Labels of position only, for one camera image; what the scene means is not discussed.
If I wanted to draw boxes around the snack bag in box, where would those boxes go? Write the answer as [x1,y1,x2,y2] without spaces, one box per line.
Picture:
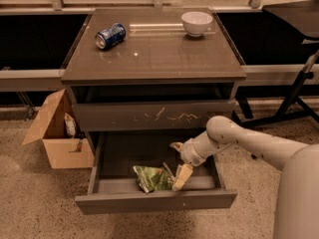
[64,113,77,138]

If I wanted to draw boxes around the blue soda can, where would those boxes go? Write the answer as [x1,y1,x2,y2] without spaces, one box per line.
[95,23,126,50]

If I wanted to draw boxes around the grey drawer cabinet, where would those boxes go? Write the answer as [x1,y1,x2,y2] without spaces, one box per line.
[60,6,247,151]

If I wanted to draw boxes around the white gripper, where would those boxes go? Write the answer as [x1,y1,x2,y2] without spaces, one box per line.
[169,131,219,191]

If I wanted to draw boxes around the closed grey top drawer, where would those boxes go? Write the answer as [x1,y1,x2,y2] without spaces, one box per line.
[73,100,235,131]

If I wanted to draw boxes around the white ceramic bowl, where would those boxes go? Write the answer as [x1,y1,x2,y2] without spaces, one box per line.
[181,11,213,37]

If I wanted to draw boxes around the black folding table stand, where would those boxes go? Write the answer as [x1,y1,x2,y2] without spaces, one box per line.
[232,0,319,126]

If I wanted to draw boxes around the open grey middle drawer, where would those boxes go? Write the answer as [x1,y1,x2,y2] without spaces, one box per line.
[75,129,237,214]

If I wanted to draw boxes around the green jalapeno chip bag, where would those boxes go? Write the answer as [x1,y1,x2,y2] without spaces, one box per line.
[133,162,174,193]

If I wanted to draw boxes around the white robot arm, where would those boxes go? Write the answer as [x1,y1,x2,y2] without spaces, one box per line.
[170,116,319,239]

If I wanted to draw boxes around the open cardboard box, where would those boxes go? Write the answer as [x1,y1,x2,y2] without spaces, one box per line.
[23,90,94,169]

